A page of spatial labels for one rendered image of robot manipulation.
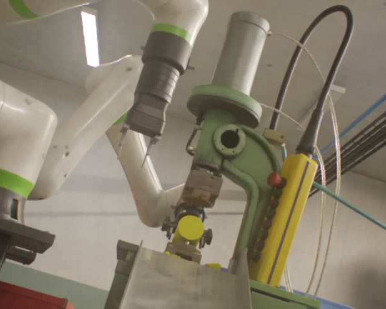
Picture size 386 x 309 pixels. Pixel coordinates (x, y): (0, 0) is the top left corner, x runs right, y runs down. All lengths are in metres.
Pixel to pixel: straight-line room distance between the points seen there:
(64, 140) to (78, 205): 8.43
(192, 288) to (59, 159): 0.48
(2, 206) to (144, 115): 0.31
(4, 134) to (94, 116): 0.54
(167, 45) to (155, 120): 0.15
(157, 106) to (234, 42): 0.66
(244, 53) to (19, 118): 0.81
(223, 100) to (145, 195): 0.45
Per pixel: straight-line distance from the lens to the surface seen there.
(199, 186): 1.70
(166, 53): 1.28
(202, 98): 1.77
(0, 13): 1.58
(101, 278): 9.96
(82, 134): 1.72
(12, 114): 1.24
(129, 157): 2.01
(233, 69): 1.84
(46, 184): 1.66
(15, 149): 1.25
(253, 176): 1.80
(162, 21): 1.32
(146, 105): 1.26
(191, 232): 1.69
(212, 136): 1.78
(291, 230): 1.73
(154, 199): 2.03
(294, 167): 1.76
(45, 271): 10.03
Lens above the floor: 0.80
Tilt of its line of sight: 17 degrees up
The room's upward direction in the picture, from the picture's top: 17 degrees clockwise
